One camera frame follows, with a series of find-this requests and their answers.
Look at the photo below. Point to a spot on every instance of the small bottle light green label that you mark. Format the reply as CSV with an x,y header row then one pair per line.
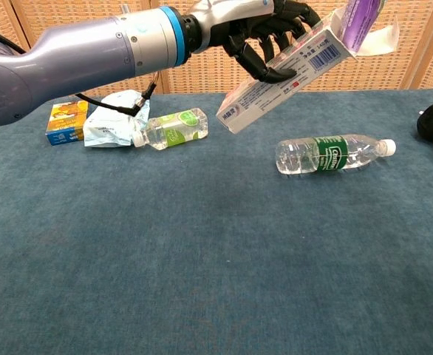
x,y
172,129

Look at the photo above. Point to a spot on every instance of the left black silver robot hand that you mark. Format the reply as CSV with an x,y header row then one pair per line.
x,y
238,22

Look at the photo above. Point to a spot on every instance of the light blue wipes pack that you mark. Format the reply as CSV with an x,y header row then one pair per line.
x,y
105,129

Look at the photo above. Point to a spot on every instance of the purple toothpaste tube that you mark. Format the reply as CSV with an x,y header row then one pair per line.
x,y
360,26

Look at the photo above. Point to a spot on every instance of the floral pink long box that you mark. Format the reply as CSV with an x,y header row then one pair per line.
x,y
261,105

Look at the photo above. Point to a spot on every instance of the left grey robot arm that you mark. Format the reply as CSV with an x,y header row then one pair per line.
x,y
72,55

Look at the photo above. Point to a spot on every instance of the teal felt table cover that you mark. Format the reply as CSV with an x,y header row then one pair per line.
x,y
201,259

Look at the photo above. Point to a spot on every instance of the water bottle dark green label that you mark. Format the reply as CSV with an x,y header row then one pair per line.
x,y
327,153

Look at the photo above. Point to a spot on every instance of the woven bamboo folding screen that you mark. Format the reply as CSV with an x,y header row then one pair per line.
x,y
431,37

